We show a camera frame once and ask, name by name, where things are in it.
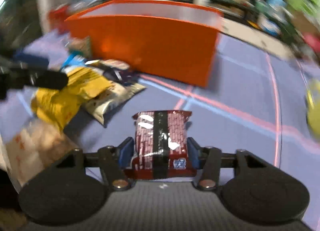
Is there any yellow snack bag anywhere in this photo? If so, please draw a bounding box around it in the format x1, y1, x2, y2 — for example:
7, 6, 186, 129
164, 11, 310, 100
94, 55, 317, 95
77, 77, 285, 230
30, 67, 112, 131

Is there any dark red brick snack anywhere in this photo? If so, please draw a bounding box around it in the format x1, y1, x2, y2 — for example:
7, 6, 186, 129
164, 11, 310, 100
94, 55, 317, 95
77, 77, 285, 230
124, 110, 197, 180

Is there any green white biscuit packet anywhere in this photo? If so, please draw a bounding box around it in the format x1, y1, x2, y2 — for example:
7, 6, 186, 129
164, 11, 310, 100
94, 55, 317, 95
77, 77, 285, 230
66, 36, 92, 58

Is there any red soda can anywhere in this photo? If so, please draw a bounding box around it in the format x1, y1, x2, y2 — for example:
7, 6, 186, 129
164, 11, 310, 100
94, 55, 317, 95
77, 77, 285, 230
48, 6, 69, 35

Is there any silver grey snack bag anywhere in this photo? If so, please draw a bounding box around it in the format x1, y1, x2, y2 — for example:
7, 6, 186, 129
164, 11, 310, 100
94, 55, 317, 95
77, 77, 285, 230
82, 82, 146, 127

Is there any navy round cookie packet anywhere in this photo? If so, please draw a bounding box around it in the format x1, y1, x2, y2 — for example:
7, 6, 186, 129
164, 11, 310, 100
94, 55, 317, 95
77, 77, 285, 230
85, 59, 139, 85

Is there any blue plaid tablecloth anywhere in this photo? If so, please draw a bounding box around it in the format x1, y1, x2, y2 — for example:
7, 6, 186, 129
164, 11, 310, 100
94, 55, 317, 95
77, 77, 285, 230
0, 31, 320, 231

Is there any yellow green mug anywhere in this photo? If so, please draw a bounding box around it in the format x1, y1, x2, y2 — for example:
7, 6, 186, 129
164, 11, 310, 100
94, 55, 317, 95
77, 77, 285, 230
305, 78, 320, 141

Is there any orange storage box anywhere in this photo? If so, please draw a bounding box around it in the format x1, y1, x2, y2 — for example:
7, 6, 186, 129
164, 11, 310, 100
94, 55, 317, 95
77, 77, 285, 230
65, 0, 222, 87

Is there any white tv cabinet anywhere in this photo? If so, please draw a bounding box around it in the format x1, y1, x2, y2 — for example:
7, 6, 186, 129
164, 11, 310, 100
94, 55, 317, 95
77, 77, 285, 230
221, 18, 295, 61

